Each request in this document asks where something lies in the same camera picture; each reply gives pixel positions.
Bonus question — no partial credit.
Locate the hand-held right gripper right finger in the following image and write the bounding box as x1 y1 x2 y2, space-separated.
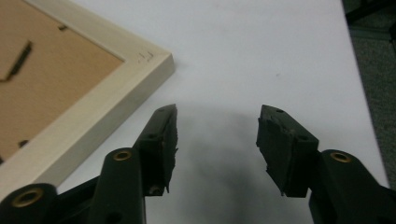
256 105 396 224

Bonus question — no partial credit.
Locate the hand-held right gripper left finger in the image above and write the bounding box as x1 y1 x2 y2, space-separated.
88 104 179 224

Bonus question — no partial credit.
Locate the wooden picture frame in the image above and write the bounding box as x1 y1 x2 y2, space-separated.
0 0 176 200

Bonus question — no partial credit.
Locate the white table sheet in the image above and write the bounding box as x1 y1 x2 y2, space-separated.
57 0 390 224

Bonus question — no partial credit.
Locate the black metal stand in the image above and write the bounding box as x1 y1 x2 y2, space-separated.
341 0 396 24

